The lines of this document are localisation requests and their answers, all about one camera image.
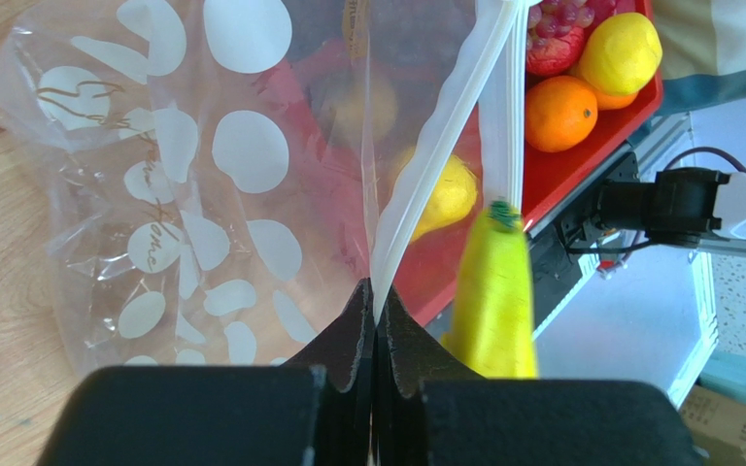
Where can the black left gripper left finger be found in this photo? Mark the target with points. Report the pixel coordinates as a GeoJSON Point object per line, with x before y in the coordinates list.
{"type": "Point", "coordinates": [314, 409]}

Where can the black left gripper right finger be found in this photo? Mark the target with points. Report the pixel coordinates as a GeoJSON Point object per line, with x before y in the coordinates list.
{"type": "Point", "coordinates": [432, 410]}

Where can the yellow banana bunch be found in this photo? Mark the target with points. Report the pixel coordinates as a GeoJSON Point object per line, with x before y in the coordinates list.
{"type": "Point", "coordinates": [493, 314]}

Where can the clear dotted zip top bag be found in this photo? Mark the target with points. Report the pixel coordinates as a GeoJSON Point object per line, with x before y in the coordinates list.
{"type": "Point", "coordinates": [159, 131]}

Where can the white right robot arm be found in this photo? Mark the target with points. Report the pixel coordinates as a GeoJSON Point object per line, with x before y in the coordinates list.
{"type": "Point", "coordinates": [680, 208]}

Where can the yellow pear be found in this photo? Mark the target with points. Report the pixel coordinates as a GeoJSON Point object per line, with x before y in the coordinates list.
{"type": "Point", "coordinates": [451, 200]}

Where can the red plastic tray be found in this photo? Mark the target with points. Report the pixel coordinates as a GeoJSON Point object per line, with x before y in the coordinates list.
{"type": "Point", "coordinates": [379, 104]}

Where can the cardboard box on floor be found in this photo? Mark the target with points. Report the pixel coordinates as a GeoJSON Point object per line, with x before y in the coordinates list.
{"type": "Point", "coordinates": [718, 426]}

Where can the orange fruit front left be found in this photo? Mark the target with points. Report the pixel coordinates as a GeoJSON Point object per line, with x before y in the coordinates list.
{"type": "Point", "coordinates": [560, 113]}

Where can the orange fruit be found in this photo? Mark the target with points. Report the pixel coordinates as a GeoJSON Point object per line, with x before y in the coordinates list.
{"type": "Point", "coordinates": [560, 113]}
{"type": "Point", "coordinates": [605, 102]}

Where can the orange fruit front right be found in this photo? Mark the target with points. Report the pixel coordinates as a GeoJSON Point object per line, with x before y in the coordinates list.
{"type": "Point", "coordinates": [605, 102]}

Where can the red strawberry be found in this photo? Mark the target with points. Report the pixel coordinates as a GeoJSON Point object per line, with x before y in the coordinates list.
{"type": "Point", "coordinates": [556, 55]}

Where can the yellow lemon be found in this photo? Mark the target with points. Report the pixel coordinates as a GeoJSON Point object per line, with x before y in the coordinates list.
{"type": "Point", "coordinates": [622, 55]}

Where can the light purple grape bunch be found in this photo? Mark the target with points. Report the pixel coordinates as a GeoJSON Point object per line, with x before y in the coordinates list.
{"type": "Point", "coordinates": [550, 19]}

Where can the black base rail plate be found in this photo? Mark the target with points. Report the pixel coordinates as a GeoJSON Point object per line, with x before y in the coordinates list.
{"type": "Point", "coordinates": [556, 270]}

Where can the aluminium base frame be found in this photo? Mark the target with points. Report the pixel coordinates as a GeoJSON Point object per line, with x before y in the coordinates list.
{"type": "Point", "coordinates": [652, 320]}

